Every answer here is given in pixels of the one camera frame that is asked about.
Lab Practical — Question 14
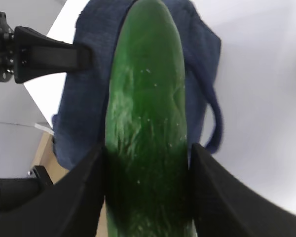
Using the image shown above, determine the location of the dark blue fabric bag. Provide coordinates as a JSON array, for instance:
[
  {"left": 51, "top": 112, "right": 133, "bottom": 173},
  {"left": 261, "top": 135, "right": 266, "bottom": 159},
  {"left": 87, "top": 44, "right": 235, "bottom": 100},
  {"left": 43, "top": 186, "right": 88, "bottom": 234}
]
[{"left": 52, "top": 0, "right": 223, "bottom": 170}]

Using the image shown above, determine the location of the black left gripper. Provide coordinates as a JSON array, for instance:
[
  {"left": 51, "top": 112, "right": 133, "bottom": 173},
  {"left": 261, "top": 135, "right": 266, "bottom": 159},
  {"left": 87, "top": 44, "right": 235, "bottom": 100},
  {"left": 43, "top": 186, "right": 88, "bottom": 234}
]
[{"left": 0, "top": 11, "right": 92, "bottom": 83}]

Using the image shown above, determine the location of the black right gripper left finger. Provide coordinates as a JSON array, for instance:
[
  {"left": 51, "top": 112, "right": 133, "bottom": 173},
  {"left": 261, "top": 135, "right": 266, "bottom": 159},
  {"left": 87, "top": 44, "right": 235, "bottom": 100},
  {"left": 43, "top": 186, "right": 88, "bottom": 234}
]
[{"left": 0, "top": 145, "right": 106, "bottom": 237}]

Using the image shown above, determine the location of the green cucumber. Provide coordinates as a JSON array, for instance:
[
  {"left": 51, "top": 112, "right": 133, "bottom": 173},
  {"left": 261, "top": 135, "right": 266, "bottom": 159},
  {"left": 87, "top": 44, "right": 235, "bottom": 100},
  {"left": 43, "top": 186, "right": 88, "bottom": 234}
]
[{"left": 105, "top": 0, "right": 196, "bottom": 237}]

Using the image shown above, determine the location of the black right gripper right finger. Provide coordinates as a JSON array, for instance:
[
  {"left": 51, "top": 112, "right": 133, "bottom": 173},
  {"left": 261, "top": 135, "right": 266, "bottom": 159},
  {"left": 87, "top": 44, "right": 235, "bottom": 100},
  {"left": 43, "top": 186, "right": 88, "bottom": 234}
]
[{"left": 191, "top": 144, "right": 296, "bottom": 237}]

